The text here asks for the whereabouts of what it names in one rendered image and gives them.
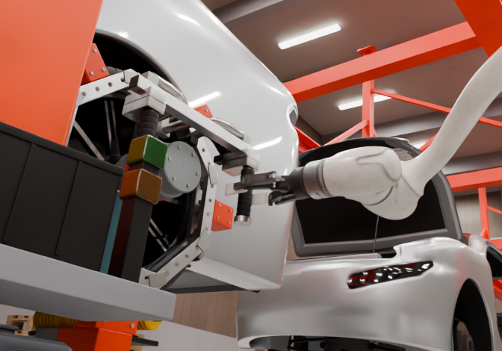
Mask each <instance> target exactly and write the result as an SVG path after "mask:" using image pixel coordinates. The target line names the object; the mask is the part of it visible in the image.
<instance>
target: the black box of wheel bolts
mask: <svg viewBox="0 0 502 351"><path fill-rule="evenodd" d="M123 173H124V169H123V168H122V167H118V166H116V165H113V164H110V163H108V162H106V161H103V160H100V159H98V158H94V157H93V156H90V155H87V154H84V153H83V152H79V151H77V150H74V149H71V148H69V147H67V146H64V145H61V144H59V143H56V142H54V141H51V140H48V139H46V138H43V137H41V136H39V135H35V134H32V133H30V132H28V131H24V130H22V129H20V128H17V127H14V126H12V125H8V124H7V123H4V122H1V121H0V243H1V244H4V245H7V246H12V247H14V248H17V249H21V250H25V251H27V252H32V253H35V254H38V255H42V256H46V257H48V258H53V259H55V260H59V261H63V262H66V263H69V264H74V265H76V266H80V267H84V268H87V269H90V270H94V271H100V269H101V265H102V259H103V255H104V251H105V245H106V241H107V237H108V231H109V228H110V224H111V218H112V213H113V210H114V203H115V200H116V196H117V190H118V187H119V183H120V177H122V176H123Z"/></svg>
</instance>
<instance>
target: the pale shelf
mask: <svg viewBox="0 0 502 351"><path fill-rule="evenodd" d="M0 304H2V305H9V306H13V307H17V308H24V309H28V310H32V311H38V312H42V313H46V314H53V315H57V316H60V317H67V318H71V319H75V320H82V321H140V320H172V319H173V315H174V309H175V304H176V295H175V294H174V293H170V292H167V291H163V290H159V289H157V288H152V287H149V286H146V285H142V284H138V283H136V282H131V281H129V280H125V279H121V278H118V277H115V276H110V275H108V274H104V273H100V272H97V271H94V270H90V269H87V268H84V267H80V266H76V265H74V264H69V263H66V262H63V261H59V260H55V259H53V258H48V257H46V256H42V255H38V254H35V253H32V252H27V251H25V250H21V249H17V248H14V247H12V246H7V245H4V244H1V243H0Z"/></svg>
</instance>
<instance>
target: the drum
mask: <svg viewBox="0 0 502 351"><path fill-rule="evenodd" d="M166 144H167V145H168V151H167V159H166V164H165V168H164V169H163V170H160V171H159V175H158V176H160V177H162V184H161V192H160V196H159V201H161V200H166V199H172V198H176V197H178V196H181V195H182V194H183V193H188V192H191V191H192V190H194V189H195V188H196V187H197V185H198V184H199V180H200V177H201V165H200V162H199V158H198V156H197V154H196V152H195V151H194V150H193V148H192V147H191V146H190V145H188V144H187V143H185V142H182V141H176V142H173V143H166ZM127 157H128V154H126V155H124V156H123V157H121V159H120V160H119V161H118V162H117V163H116V164H115V165H116V166H118V167H122V168H123V169H124V173H127V172H128V169H129V166H128V165H127V163H126V161H127ZM124 173H123V175H124ZM122 181H123V176H122V177H120V183H119V187H118V190H120V188H121V184H122Z"/></svg>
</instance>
